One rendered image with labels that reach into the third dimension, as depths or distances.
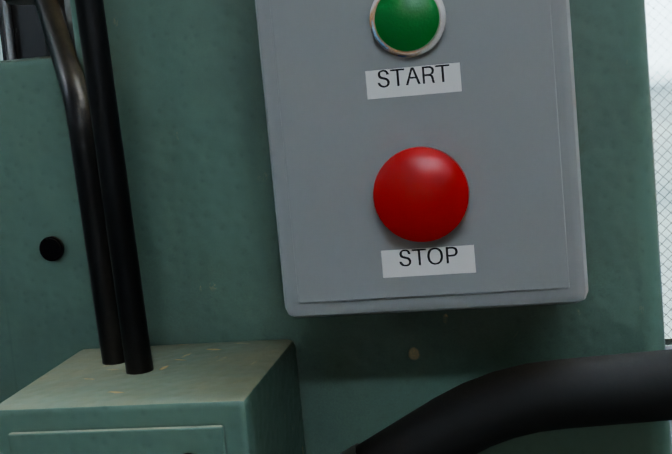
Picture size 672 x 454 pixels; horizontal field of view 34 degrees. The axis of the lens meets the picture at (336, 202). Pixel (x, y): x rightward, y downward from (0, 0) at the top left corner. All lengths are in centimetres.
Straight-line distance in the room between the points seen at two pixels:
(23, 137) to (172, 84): 9
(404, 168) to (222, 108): 11
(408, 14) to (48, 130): 20
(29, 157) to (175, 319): 11
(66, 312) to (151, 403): 14
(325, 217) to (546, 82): 8
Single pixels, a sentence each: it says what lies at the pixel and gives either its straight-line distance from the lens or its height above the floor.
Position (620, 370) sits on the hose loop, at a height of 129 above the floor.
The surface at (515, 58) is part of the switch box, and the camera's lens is 34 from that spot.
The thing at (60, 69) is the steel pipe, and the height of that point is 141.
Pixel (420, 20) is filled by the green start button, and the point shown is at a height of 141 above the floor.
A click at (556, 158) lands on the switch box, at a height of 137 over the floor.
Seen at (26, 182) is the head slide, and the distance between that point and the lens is 50.
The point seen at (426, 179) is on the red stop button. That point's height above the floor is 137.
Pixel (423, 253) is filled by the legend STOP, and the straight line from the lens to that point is 35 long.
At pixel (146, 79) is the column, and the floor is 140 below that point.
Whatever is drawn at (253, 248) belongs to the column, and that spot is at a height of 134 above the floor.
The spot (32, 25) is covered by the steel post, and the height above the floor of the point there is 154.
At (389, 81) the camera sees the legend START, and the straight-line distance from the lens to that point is 35.
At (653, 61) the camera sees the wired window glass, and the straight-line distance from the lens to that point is 191.
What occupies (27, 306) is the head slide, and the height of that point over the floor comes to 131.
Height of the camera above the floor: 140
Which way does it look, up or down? 6 degrees down
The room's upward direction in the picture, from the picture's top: 5 degrees counter-clockwise
